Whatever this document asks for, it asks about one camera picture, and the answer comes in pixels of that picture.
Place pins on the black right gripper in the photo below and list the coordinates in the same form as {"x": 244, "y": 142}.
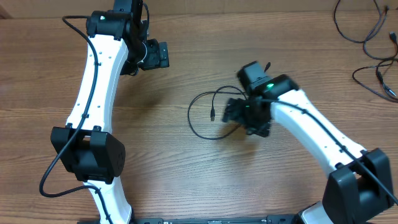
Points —
{"x": 235, "y": 114}

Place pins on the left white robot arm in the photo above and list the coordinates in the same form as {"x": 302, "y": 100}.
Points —
{"x": 118, "y": 44}

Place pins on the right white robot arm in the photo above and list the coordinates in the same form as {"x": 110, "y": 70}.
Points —
{"x": 359, "y": 182}

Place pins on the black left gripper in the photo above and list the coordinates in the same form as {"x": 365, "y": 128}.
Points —
{"x": 158, "y": 57}

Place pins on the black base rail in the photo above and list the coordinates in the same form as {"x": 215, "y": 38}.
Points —
{"x": 217, "y": 220}

